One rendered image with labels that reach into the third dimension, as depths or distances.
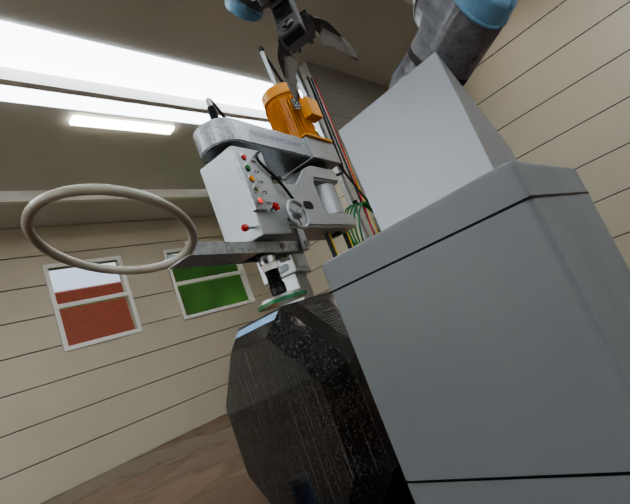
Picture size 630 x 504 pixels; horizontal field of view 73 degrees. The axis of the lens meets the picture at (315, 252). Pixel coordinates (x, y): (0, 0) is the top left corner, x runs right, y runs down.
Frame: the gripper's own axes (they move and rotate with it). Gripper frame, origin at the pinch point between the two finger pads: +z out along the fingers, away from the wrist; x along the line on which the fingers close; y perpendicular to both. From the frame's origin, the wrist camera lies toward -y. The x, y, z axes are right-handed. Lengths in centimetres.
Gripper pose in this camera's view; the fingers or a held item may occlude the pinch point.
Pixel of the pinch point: (327, 82)
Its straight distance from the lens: 96.2
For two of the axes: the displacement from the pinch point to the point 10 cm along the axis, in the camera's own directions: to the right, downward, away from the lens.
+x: -8.3, 4.7, 2.9
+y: 0.1, -5.2, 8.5
